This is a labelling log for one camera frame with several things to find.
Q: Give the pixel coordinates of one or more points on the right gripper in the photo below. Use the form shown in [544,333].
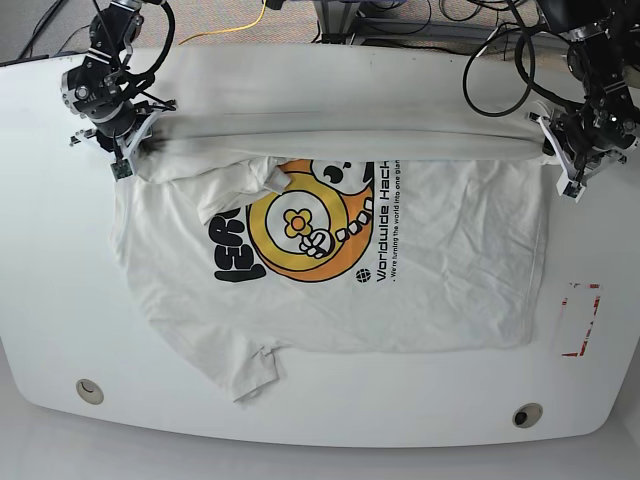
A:
[116,102]

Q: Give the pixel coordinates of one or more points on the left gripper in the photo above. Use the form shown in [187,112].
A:
[587,138]

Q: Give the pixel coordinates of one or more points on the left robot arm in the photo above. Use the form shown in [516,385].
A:
[601,35]

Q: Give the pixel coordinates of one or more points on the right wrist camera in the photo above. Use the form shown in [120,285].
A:
[121,169]

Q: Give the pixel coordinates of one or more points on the left table grommet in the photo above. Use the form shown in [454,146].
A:
[89,392]

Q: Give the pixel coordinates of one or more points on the red tape rectangle marking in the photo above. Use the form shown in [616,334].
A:
[579,309]

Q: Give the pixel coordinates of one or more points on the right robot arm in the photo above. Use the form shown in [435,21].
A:
[114,29]

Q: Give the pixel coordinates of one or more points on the right table grommet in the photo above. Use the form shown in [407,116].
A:
[527,415]

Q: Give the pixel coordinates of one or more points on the aluminium table frame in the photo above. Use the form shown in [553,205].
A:
[344,22]

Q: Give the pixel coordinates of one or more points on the table grommet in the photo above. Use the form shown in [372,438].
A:
[89,392]
[527,415]

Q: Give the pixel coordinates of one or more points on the white printed t-shirt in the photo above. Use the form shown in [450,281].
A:
[413,229]

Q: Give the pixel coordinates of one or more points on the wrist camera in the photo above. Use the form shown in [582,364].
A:
[121,169]
[570,189]

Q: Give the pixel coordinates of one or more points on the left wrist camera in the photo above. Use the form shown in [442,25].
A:
[570,189]

